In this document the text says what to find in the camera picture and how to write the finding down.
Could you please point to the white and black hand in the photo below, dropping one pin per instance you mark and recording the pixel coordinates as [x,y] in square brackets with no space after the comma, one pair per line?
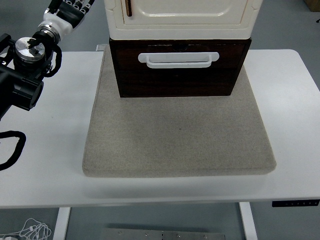
[60,21]

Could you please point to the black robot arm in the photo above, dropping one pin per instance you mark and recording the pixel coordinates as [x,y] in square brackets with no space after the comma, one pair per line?
[25,85]

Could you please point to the cream plastic cabinet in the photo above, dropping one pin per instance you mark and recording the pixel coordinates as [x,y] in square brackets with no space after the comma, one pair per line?
[187,27]

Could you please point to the dark wooden drawer housing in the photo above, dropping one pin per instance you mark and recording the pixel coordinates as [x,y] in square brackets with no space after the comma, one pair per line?
[175,85]

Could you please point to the beige fabric mat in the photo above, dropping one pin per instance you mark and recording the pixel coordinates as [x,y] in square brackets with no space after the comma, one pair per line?
[175,137]

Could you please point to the white table leg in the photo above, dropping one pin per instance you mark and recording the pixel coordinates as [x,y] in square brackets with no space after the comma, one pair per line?
[248,222]
[61,225]

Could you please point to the white charger adapter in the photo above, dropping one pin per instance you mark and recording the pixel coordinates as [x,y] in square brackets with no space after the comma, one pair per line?
[7,238]

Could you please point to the grey metal plate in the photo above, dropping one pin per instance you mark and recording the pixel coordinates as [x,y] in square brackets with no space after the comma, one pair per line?
[162,235]

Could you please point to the brown cardboard box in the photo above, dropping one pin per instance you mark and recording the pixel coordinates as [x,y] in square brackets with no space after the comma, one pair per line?
[313,4]

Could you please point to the black table control panel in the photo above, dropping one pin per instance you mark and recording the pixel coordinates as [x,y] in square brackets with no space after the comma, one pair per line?
[295,203]

